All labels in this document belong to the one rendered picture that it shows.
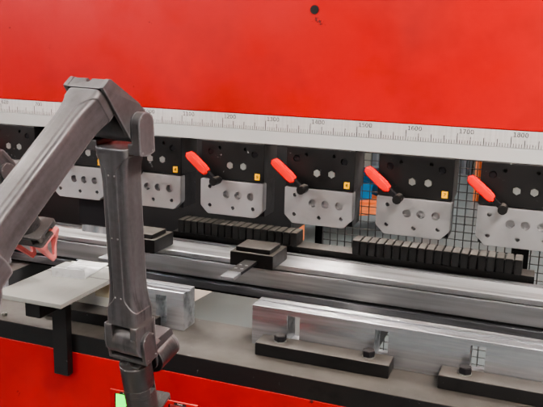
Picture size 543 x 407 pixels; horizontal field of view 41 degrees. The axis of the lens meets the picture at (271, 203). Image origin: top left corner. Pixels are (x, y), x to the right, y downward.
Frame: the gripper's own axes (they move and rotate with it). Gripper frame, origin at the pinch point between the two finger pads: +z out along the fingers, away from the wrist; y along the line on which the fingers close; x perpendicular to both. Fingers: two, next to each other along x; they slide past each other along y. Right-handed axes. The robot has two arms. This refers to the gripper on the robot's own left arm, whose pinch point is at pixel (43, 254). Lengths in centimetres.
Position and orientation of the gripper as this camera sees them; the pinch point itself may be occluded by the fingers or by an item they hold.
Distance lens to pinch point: 170.7
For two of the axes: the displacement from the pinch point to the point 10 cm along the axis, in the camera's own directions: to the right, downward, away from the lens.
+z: 1.6, 7.3, 6.6
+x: -3.2, 6.7, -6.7
